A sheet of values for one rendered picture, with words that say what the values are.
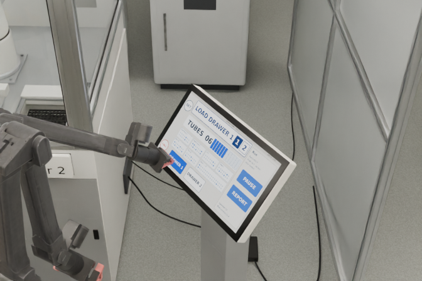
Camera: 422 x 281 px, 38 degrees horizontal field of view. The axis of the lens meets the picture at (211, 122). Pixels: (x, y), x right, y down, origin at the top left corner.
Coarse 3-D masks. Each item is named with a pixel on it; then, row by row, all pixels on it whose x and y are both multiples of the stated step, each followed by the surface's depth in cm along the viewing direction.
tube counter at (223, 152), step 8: (208, 136) 209; (208, 144) 208; (216, 144) 206; (216, 152) 205; (224, 152) 203; (232, 152) 201; (224, 160) 202; (232, 160) 200; (240, 160) 199; (232, 168) 200
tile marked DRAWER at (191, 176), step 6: (186, 174) 211; (192, 174) 210; (198, 174) 208; (186, 180) 211; (192, 180) 209; (198, 180) 207; (204, 180) 206; (192, 186) 208; (198, 186) 207; (198, 192) 206
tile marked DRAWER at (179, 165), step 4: (172, 152) 217; (172, 156) 217; (176, 156) 216; (176, 160) 215; (180, 160) 214; (172, 164) 216; (176, 164) 215; (180, 164) 214; (184, 164) 213; (176, 168) 214; (180, 168) 213; (184, 168) 212; (180, 172) 213
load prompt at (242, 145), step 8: (200, 104) 214; (192, 112) 216; (200, 112) 213; (208, 112) 211; (208, 120) 210; (216, 120) 208; (216, 128) 208; (224, 128) 205; (232, 128) 203; (224, 136) 205; (232, 136) 203; (240, 136) 201; (232, 144) 202; (240, 144) 200; (248, 144) 198; (240, 152) 199
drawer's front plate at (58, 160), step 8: (56, 160) 229; (64, 160) 229; (48, 168) 232; (56, 168) 232; (64, 168) 232; (72, 168) 233; (48, 176) 234; (56, 176) 234; (64, 176) 234; (72, 176) 234
